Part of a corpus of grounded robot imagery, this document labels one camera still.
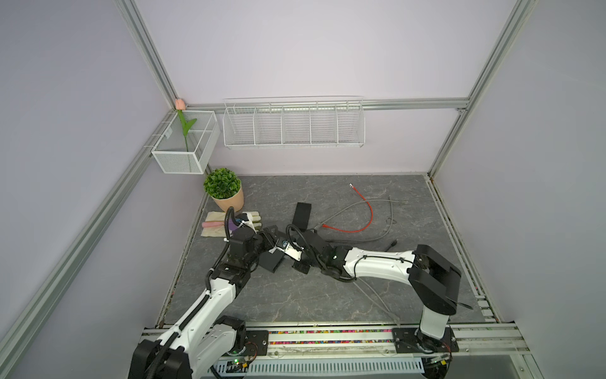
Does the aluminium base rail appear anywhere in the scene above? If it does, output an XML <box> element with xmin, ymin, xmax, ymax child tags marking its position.
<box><xmin>132</xmin><ymin>323</ymin><xmax>531</xmax><ymax>379</ymax></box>

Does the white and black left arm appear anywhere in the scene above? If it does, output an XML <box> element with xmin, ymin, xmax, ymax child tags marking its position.
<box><xmin>128</xmin><ymin>207</ymin><xmax>289</xmax><ymax>378</ymax></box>

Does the white wire basket small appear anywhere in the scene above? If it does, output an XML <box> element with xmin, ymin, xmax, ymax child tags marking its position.
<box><xmin>151</xmin><ymin>111</ymin><xmax>220</xmax><ymax>175</ymax></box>

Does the white wire shelf wide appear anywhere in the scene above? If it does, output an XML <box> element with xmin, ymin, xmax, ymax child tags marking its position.
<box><xmin>223</xmin><ymin>96</ymin><xmax>366</xmax><ymax>148</ymax></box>

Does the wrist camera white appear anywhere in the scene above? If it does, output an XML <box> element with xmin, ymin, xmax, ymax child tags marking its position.
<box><xmin>235</xmin><ymin>212</ymin><xmax>262</xmax><ymax>231</ymax></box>
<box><xmin>276</xmin><ymin>239</ymin><xmax>302</xmax><ymax>262</ymax></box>

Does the purple trowel with pink handle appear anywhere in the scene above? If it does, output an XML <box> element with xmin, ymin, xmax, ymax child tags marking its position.
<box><xmin>202</xmin><ymin>220</ymin><xmax>238</xmax><ymax>233</ymax></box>

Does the green plant in beige pot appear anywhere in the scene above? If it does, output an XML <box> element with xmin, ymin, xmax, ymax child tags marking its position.
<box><xmin>204</xmin><ymin>167</ymin><xmax>245</xmax><ymax>212</ymax></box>

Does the red ethernet cable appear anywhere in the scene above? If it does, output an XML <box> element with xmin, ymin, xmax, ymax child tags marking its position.
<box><xmin>321</xmin><ymin>183</ymin><xmax>375</xmax><ymax>234</ymax></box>

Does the pink tulip artificial flower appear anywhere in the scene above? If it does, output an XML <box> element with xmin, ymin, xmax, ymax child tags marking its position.
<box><xmin>175</xmin><ymin>99</ymin><xmax>197</xmax><ymax>152</ymax></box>

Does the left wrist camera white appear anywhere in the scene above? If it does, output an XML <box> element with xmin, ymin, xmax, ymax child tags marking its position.
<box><xmin>235</xmin><ymin>212</ymin><xmax>262</xmax><ymax>231</ymax></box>

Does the black ribbed network switch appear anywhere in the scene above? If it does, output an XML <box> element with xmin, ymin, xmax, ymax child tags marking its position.
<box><xmin>292</xmin><ymin>202</ymin><xmax>312</xmax><ymax>232</ymax></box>

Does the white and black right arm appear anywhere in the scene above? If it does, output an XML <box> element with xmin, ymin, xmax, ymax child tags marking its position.
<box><xmin>276</xmin><ymin>225</ymin><xmax>462</xmax><ymax>354</ymax></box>

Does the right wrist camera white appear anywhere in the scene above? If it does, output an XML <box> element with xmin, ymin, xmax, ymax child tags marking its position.
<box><xmin>276</xmin><ymin>239</ymin><xmax>302</xmax><ymax>262</ymax></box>

